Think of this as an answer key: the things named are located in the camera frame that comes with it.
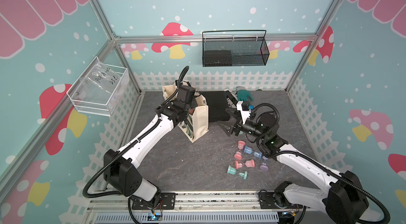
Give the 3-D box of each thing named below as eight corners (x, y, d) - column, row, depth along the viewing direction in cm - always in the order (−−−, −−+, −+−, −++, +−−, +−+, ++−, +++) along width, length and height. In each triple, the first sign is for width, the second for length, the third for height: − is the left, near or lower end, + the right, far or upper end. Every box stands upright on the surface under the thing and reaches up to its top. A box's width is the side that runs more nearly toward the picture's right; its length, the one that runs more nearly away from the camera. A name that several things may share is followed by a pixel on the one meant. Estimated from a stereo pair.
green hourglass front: (226, 172, 84) (226, 170, 82) (228, 166, 86) (228, 164, 84) (245, 180, 82) (246, 178, 79) (246, 173, 84) (248, 172, 81)
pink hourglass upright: (233, 158, 89) (234, 156, 87) (238, 141, 96) (238, 139, 93) (240, 160, 88) (241, 158, 86) (245, 144, 95) (246, 141, 92)
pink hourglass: (235, 168, 85) (235, 167, 83) (234, 162, 87) (234, 160, 85) (254, 167, 86) (255, 165, 83) (252, 161, 88) (254, 159, 85)
